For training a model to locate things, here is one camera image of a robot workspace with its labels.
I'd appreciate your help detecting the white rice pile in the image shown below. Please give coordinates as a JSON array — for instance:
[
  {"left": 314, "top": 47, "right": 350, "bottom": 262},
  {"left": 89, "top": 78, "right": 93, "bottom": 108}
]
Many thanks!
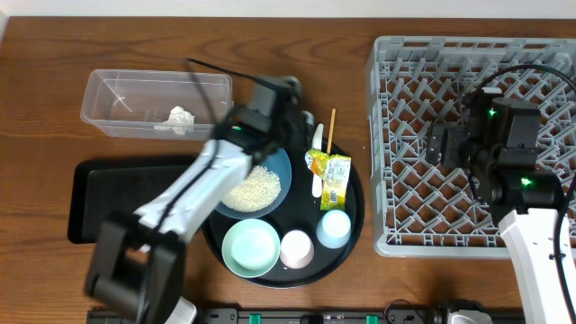
[{"left": 221, "top": 166, "right": 281, "bottom": 212}]

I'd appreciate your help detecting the blue plate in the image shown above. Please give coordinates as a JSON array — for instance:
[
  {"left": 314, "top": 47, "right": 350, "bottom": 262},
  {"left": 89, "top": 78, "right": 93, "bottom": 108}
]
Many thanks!
[{"left": 215, "top": 148, "right": 292, "bottom": 220}]

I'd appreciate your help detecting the white plastic spoon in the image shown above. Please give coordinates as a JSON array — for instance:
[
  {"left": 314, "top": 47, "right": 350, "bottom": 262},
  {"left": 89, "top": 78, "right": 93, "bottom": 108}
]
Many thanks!
[{"left": 311, "top": 123, "right": 324, "bottom": 198}]

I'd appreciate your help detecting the round black serving tray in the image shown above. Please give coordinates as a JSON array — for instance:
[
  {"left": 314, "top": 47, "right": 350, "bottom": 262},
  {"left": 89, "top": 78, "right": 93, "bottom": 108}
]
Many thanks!
[{"left": 200, "top": 141, "right": 365, "bottom": 289}]

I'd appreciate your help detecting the light blue cup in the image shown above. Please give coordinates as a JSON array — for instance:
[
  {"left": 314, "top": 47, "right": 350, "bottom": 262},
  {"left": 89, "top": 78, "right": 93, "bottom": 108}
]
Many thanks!
[{"left": 316, "top": 210, "right": 352, "bottom": 249}]

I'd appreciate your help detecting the clear plastic waste bin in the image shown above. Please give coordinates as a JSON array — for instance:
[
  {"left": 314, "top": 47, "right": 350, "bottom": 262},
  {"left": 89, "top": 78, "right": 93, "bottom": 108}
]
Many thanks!
[{"left": 81, "top": 69, "right": 232, "bottom": 140}]

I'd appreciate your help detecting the rectangular black tray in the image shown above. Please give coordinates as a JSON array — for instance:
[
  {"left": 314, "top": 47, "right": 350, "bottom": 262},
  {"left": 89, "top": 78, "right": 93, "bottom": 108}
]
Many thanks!
[{"left": 67, "top": 155, "right": 195, "bottom": 244}]

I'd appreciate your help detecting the black rail with green clips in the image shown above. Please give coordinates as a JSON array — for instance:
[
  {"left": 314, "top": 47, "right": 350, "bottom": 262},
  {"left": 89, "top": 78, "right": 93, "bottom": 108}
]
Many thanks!
[{"left": 85, "top": 307, "right": 526, "bottom": 324}]

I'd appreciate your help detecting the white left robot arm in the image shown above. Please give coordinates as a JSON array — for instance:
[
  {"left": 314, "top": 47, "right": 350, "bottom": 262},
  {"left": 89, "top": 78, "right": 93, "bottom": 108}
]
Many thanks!
[{"left": 85, "top": 76, "right": 304, "bottom": 323}]

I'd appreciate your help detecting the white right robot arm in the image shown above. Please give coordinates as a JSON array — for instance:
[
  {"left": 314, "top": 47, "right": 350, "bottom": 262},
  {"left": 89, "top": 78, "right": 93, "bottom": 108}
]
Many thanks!
[{"left": 426, "top": 87, "right": 575, "bottom": 323}]

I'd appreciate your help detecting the grey plastic dishwasher rack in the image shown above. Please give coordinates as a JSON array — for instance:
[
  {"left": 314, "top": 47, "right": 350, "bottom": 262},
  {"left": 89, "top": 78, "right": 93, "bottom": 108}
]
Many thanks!
[{"left": 365, "top": 36, "right": 575, "bottom": 259}]

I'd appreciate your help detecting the pale pink cup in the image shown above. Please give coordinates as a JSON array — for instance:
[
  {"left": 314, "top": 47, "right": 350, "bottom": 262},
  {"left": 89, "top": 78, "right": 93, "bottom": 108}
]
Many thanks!
[{"left": 280, "top": 230, "right": 314, "bottom": 269}]

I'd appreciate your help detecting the yellow green snack wrapper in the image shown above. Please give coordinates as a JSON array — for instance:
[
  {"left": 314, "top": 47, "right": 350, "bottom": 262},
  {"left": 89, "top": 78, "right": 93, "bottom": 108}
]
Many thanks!
[{"left": 305, "top": 148, "right": 352, "bottom": 211}]

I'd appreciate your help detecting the wooden chopstick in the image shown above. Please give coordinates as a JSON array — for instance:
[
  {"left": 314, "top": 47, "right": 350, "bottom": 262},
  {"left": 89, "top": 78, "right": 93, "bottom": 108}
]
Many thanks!
[{"left": 327, "top": 108, "right": 337, "bottom": 155}]

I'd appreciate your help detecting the crumpled white tissue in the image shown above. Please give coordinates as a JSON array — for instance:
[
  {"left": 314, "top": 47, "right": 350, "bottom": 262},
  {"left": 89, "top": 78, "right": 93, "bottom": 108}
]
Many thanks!
[{"left": 154, "top": 106, "right": 195, "bottom": 135}]

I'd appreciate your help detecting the mint green bowl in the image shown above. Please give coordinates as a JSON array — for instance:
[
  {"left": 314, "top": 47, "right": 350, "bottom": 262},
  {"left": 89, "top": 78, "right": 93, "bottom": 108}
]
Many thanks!
[{"left": 221, "top": 219, "right": 280, "bottom": 278}]

